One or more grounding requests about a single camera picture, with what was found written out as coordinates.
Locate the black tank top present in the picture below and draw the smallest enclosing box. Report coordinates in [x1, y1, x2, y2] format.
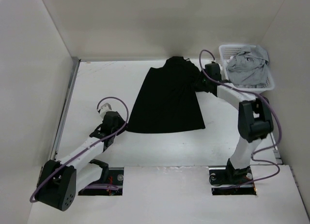
[127, 56, 205, 134]

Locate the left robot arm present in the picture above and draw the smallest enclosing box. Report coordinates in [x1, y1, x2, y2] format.
[30, 111, 126, 211]

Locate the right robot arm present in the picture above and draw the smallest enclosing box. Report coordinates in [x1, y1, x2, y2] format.
[196, 62, 274, 186]

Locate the grey tank tops pile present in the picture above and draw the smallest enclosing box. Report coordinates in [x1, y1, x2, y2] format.
[226, 45, 269, 88]

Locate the white plastic laundry basket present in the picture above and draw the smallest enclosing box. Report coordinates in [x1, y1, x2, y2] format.
[218, 44, 275, 93]

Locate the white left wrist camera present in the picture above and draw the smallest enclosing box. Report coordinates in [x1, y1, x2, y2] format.
[97, 103, 112, 119]

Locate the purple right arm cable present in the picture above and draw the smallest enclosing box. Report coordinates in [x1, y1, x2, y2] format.
[199, 49, 283, 186]

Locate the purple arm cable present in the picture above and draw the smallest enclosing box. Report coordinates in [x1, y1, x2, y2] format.
[199, 49, 283, 186]
[29, 96, 129, 203]

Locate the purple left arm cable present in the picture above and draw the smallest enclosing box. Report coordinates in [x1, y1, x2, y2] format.
[29, 96, 129, 203]

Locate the left aluminium frame rail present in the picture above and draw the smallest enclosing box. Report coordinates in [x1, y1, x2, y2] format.
[47, 57, 81, 160]

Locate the aluminium frame rail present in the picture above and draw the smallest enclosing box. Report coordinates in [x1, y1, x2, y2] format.
[47, 57, 81, 160]
[255, 94, 283, 164]

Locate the right aluminium frame rail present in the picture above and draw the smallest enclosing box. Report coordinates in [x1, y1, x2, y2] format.
[255, 94, 283, 164]

